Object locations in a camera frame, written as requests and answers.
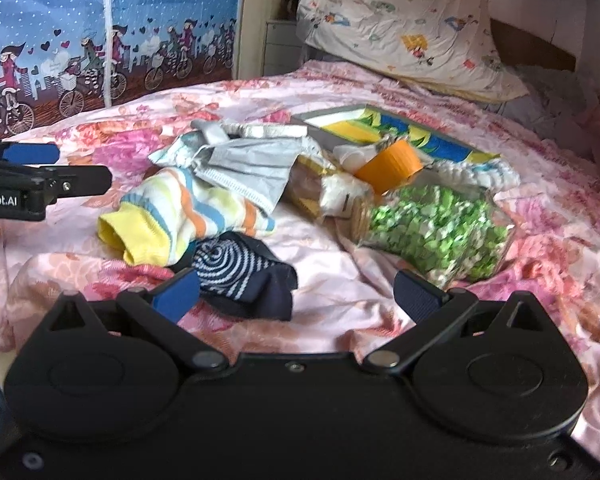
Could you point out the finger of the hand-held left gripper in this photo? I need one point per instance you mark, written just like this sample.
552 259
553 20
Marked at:
85 180
30 153

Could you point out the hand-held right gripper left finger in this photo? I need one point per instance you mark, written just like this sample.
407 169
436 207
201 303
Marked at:
177 296

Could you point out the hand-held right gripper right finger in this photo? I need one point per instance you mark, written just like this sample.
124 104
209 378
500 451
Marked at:
414 298

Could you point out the navy striped sock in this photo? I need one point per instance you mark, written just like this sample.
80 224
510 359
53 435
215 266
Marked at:
230 260

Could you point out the striped sock with yellow cuff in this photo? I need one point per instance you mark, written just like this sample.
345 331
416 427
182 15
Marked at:
180 210

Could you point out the grey face mask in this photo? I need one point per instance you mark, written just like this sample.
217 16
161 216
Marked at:
250 165

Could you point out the colourful cardboard box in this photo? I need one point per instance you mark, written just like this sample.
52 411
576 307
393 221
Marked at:
445 147

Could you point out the grey cloth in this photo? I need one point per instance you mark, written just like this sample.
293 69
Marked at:
260 130

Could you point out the pink floral bed sheet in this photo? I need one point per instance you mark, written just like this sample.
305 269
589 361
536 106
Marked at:
330 270

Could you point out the orange tape roll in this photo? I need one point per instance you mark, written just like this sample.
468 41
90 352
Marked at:
380 170

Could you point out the white knitted cloth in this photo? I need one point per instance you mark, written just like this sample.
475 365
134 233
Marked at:
475 174

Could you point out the blue printed curtain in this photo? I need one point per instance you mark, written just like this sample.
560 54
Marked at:
55 10

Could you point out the small white bottle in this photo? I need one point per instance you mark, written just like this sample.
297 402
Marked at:
352 156

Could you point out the bread packet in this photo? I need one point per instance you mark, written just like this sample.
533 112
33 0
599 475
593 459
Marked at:
305 185

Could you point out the white cabinet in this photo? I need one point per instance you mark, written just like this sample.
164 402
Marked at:
282 47

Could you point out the grey blue quilt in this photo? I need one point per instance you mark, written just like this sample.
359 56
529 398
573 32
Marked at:
555 105

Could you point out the beige wooden board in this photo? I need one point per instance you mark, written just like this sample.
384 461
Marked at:
255 10

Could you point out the cartoon print pillow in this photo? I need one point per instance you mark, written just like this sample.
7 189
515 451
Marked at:
405 20

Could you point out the wooden headboard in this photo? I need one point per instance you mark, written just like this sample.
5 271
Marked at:
530 45

